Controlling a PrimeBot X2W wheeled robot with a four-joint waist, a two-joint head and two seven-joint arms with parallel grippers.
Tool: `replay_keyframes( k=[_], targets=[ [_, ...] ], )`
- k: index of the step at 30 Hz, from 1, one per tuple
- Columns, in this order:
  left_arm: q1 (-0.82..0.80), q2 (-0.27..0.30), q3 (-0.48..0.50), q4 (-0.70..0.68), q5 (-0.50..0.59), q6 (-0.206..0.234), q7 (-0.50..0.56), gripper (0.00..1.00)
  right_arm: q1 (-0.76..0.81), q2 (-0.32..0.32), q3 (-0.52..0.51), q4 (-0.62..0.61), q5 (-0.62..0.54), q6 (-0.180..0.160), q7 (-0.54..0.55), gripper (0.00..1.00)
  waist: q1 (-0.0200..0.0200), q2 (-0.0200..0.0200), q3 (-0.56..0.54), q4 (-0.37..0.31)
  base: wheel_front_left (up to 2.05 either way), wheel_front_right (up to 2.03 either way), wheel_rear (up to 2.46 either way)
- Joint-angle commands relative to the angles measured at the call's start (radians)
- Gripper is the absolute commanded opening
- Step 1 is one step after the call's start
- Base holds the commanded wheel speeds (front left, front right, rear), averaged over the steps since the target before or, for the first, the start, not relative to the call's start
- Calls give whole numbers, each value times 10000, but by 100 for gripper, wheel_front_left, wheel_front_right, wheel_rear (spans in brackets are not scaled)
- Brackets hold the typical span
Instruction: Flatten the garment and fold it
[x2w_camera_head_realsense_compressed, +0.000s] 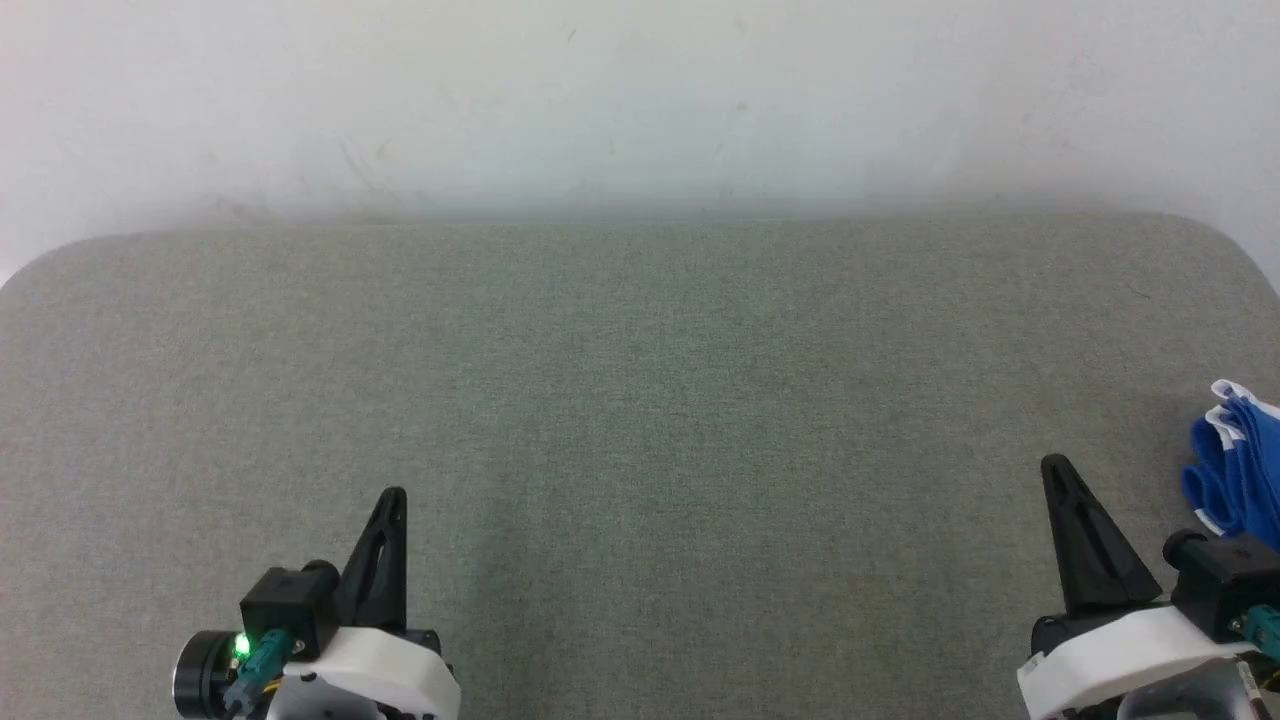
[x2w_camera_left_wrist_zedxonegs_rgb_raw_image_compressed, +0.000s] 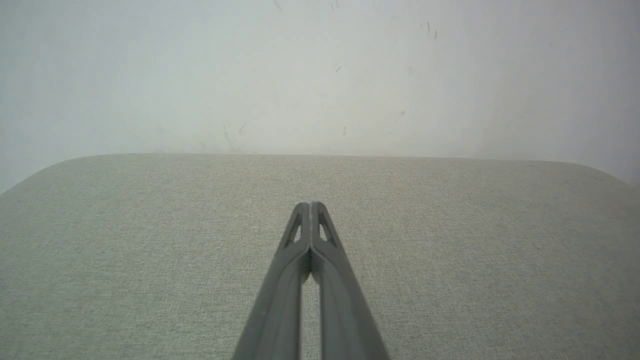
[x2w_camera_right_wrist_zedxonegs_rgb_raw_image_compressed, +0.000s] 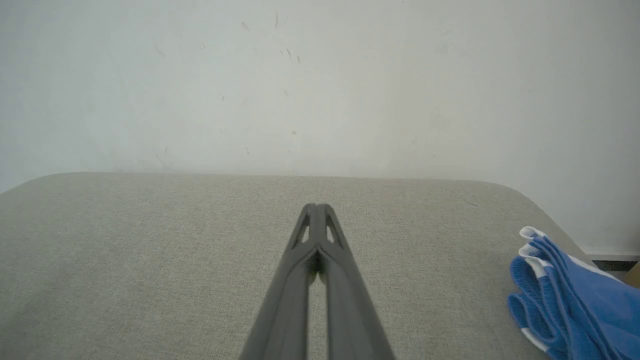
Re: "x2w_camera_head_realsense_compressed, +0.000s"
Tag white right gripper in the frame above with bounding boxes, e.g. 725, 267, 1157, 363
1017, 454, 1280, 720

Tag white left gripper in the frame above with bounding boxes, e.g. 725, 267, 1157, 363
262, 487, 462, 720

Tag blue white striped shorts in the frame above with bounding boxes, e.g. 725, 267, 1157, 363
1180, 379, 1280, 553

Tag grey fabric sofa cushion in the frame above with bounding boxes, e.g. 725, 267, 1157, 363
0, 211, 1280, 720

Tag left green connector black cable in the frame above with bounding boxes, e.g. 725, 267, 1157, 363
222, 628, 293, 719

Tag green connector black cable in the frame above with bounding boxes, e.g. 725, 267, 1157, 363
1240, 604, 1280, 663
222, 628, 293, 719

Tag right green connector black cable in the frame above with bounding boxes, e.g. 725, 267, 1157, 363
1240, 604, 1280, 663

